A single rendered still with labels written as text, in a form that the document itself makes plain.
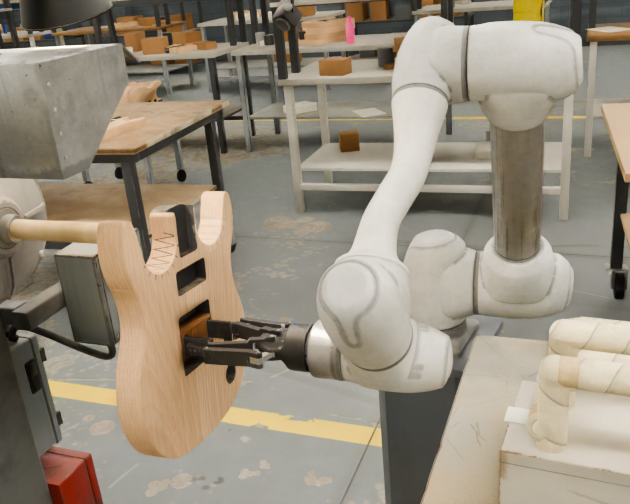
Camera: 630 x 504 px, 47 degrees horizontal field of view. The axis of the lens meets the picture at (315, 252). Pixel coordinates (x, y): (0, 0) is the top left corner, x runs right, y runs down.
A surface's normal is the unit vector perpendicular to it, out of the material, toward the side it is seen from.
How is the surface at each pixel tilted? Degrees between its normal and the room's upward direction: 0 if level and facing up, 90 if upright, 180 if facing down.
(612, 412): 0
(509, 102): 121
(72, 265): 90
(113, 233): 69
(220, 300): 89
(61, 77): 90
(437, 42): 41
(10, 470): 90
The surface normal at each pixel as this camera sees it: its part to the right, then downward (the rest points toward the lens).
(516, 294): -0.24, 0.71
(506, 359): -0.08, -0.92
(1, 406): 0.94, 0.06
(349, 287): -0.32, -0.33
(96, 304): -0.34, 0.38
